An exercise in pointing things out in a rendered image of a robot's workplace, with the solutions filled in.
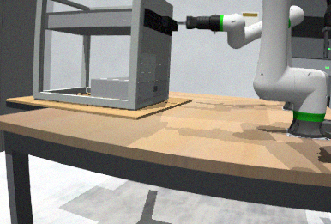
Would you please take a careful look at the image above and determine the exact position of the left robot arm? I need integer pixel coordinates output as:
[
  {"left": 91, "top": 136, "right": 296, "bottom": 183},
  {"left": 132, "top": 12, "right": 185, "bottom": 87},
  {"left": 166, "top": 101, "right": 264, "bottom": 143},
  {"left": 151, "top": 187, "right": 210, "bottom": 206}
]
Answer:
[{"left": 253, "top": 0, "right": 331, "bottom": 138}]

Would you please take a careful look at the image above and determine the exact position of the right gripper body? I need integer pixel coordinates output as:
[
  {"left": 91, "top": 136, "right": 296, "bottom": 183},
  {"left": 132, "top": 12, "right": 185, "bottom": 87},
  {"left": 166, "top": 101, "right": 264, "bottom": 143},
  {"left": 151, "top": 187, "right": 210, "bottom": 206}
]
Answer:
[{"left": 186, "top": 14, "right": 220, "bottom": 34}]

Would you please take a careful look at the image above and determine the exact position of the grey metal rack frame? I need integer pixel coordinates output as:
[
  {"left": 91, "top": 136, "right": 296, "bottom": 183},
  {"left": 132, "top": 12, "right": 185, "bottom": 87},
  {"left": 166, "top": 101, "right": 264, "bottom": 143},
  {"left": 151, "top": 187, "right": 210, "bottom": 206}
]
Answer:
[{"left": 33, "top": 0, "right": 173, "bottom": 111}]

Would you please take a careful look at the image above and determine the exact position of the tan cardboard sheet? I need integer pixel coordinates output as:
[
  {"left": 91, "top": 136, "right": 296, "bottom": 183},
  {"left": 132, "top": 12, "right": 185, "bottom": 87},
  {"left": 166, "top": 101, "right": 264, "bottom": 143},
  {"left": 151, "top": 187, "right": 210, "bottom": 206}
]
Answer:
[{"left": 6, "top": 97, "right": 192, "bottom": 120}]

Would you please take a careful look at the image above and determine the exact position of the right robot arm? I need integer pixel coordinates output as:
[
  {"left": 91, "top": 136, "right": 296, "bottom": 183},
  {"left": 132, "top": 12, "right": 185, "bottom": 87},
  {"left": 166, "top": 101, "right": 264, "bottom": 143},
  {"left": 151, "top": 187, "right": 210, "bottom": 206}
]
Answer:
[{"left": 220, "top": 6, "right": 304, "bottom": 111}]

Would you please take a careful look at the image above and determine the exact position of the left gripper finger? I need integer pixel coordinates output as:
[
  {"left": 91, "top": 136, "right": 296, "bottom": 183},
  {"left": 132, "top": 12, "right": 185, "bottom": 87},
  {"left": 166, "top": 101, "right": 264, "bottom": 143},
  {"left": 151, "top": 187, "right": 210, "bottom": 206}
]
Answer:
[{"left": 322, "top": 26, "right": 331, "bottom": 58}]

